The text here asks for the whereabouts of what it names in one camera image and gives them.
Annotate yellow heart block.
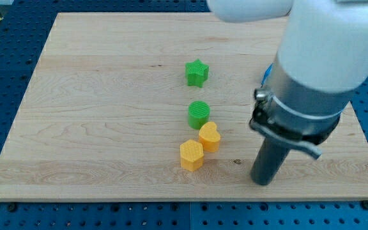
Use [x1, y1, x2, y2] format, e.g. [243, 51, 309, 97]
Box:
[199, 121, 221, 153]

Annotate green cylinder block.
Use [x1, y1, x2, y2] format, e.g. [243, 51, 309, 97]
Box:
[188, 101, 210, 130]

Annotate green star block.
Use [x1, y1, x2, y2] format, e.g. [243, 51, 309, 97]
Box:
[185, 59, 209, 88]

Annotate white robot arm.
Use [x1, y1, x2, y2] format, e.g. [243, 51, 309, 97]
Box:
[208, 0, 368, 185]

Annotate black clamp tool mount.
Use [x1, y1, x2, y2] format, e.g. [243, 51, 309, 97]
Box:
[249, 88, 340, 159]

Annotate yellow hexagon block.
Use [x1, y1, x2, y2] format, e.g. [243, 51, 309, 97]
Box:
[180, 139, 204, 172]

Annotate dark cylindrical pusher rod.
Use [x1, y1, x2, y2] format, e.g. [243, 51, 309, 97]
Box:
[250, 138, 291, 185]

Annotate blue cable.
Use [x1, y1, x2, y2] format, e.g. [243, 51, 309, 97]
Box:
[260, 63, 273, 87]

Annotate wooden board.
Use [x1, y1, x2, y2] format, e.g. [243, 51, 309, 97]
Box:
[0, 13, 368, 203]

